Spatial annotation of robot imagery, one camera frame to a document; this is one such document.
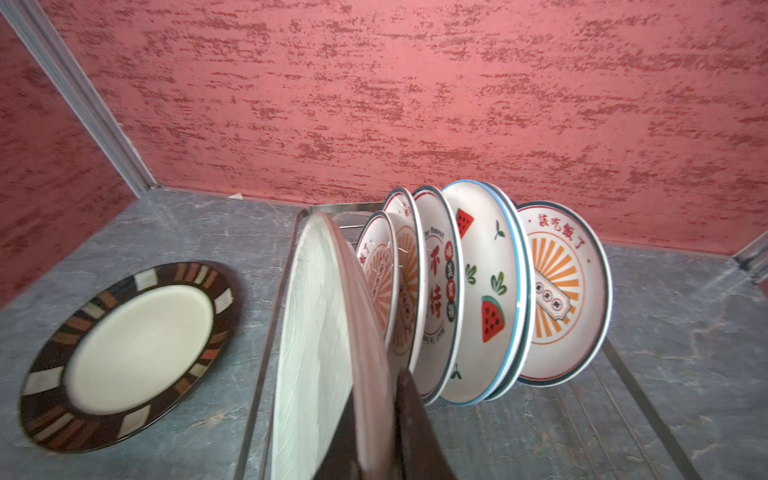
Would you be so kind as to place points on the watermelon blue rim plate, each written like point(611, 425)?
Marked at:
point(496, 286)

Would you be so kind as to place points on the large plain white plate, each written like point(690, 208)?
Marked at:
point(331, 361)

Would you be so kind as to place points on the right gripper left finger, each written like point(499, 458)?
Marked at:
point(340, 461)

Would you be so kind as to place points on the red character plate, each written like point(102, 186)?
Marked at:
point(444, 317)

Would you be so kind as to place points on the orange sunburst plate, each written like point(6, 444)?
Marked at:
point(411, 305)
point(573, 293)
point(376, 251)

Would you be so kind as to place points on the back orange sunburst plate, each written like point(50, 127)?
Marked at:
point(573, 293)

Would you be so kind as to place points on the left corner aluminium profile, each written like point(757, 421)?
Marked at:
point(43, 41)

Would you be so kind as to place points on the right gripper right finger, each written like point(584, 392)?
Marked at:
point(418, 454)

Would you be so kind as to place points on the corner aluminium profile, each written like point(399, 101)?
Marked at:
point(43, 41)
point(752, 258)

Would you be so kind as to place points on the right corner aluminium profile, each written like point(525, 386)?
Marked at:
point(752, 258)

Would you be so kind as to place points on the black striped rim plate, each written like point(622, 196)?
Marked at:
point(128, 356)

